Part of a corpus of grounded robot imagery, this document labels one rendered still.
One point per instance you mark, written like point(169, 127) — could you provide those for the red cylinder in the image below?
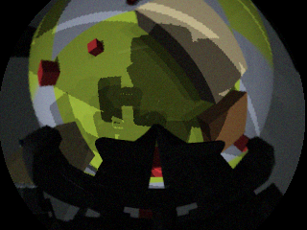
point(130, 2)

